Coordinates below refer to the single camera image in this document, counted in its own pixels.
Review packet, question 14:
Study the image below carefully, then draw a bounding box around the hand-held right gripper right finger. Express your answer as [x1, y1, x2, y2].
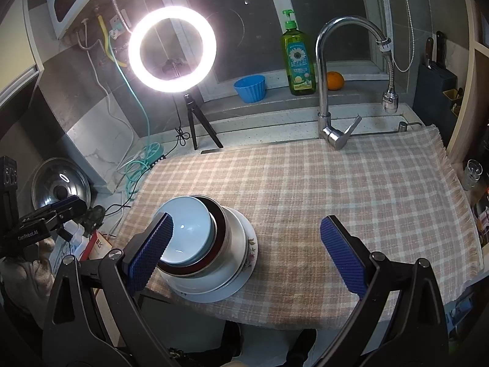
[319, 215, 448, 367]

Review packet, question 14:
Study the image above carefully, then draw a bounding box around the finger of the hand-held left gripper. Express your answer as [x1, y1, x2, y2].
[34, 214, 79, 235]
[42, 195, 88, 219]

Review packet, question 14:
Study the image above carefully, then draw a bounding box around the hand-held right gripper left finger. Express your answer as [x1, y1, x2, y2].
[42, 211, 180, 367]

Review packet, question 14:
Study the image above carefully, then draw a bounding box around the small white bowl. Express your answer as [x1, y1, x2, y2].
[155, 196, 218, 265]

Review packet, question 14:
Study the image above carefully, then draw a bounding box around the red steel bowl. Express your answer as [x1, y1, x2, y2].
[156, 195, 232, 278]

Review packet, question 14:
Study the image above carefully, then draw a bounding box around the large steel bowl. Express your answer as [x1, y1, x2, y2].
[160, 204, 249, 293]

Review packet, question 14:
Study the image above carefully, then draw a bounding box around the floral deep plate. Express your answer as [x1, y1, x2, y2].
[168, 210, 259, 303]

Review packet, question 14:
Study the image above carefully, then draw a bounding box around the green object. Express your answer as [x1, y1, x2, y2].
[82, 205, 105, 234]

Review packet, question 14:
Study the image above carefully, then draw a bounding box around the steel pot lid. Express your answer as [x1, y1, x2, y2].
[31, 158, 91, 215]

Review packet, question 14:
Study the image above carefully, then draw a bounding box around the red box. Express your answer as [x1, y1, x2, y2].
[78, 229, 115, 264]

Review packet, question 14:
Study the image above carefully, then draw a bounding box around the checkered cloth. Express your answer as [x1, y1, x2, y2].
[115, 124, 484, 331]

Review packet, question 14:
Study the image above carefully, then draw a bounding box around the person's dark shoe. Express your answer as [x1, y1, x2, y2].
[222, 321, 243, 360]
[285, 329, 318, 367]

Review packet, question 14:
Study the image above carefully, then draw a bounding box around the black tripod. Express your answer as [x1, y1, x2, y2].
[183, 92, 224, 150]

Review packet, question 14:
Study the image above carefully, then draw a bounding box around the drinking glass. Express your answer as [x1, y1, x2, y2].
[461, 158, 484, 191]

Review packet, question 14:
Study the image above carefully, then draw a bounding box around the chrome faucet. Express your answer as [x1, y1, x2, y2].
[315, 16, 386, 150]

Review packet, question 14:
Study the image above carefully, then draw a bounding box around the orange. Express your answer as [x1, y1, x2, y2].
[326, 71, 345, 91]

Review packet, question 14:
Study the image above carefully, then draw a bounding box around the flexible faucet sprayer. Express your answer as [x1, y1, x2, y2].
[376, 38, 400, 114]

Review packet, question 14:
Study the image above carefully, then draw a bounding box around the blue ribbed cup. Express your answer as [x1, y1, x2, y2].
[234, 75, 267, 104]

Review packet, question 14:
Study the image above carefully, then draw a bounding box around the dark knife block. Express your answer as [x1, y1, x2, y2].
[413, 63, 459, 113]

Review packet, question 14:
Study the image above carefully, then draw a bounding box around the yellow utensil holder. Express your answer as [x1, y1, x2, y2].
[443, 88, 465, 115]

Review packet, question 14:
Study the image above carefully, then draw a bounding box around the green dish soap bottle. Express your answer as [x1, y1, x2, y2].
[282, 9, 317, 96]

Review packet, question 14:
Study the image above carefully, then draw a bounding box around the wooden shelf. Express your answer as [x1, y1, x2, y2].
[445, 0, 489, 169]

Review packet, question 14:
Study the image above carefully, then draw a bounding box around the window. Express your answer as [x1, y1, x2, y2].
[164, 0, 386, 102]

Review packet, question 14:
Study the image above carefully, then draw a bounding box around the teal cable reel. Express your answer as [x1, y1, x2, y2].
[143, 143, 163, 161]

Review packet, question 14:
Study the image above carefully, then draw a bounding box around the white cable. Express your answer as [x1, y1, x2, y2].
[78, 19, 136, 176]

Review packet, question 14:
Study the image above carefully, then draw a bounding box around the ring light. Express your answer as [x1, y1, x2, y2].
[128, 5, 217, 93]

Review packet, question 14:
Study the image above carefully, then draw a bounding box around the yellow gas hose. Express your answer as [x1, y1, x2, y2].
[97, 14, 128, 67]

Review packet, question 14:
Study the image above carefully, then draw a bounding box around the wall socket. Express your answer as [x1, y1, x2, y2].
[109, 15, 127, 41]

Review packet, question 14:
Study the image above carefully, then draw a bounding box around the metal flexible hose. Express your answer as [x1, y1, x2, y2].
[110, 0, 134, 35]

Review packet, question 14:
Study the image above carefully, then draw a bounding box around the bead chain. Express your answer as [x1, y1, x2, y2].
[393, 0, 417, 73]

